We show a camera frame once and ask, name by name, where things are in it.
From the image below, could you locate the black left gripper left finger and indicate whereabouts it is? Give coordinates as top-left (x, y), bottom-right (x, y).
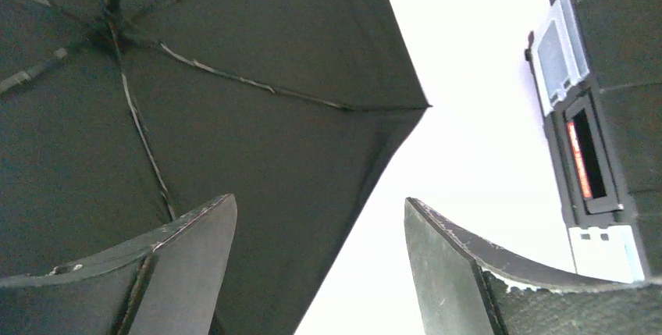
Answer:
top-left (1, 194), bottom-right (237, 334)

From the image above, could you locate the lilac umbrella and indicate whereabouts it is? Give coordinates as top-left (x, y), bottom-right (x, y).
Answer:
top-left (1, 0), bottom-right (428, 334)

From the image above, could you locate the black plastic toolbox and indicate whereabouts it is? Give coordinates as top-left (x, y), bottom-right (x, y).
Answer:
top-left (525, 0), bottom-right (661, 283)

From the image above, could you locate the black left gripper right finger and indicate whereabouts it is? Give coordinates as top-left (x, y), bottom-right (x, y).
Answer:
top-left (404, 198), bottom-right (661, 334)

